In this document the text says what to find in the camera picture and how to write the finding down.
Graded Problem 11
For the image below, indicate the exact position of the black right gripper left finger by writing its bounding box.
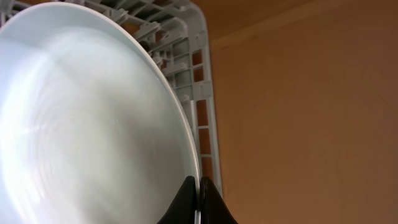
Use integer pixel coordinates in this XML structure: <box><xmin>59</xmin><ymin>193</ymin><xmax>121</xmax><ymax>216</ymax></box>
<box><xmin>157</xmin><ymin>176</ymin><xmax>197</xmax><ymax>224</ymax></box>

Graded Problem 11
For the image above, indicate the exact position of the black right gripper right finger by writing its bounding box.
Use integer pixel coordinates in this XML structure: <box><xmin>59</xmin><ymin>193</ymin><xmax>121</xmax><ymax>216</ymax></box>
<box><xmin>200</xmin><ymin>177</ymin><xmax>238</xmax><ymax>224</ymax></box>

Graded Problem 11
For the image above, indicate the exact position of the light blue plate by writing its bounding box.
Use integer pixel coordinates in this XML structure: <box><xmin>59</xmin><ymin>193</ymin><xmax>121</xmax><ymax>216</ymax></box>
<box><xmin>1</xmin><ymin>2</ymin><xmax>199</xmax><ymax>223</ymax></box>

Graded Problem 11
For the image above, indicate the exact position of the grey dishwasher rack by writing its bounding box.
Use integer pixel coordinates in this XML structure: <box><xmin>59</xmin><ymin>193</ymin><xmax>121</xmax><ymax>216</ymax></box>
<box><xmin>1</xmin><ymin>2</ymin><xmax>214</xmax><ymax>201</ymax></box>

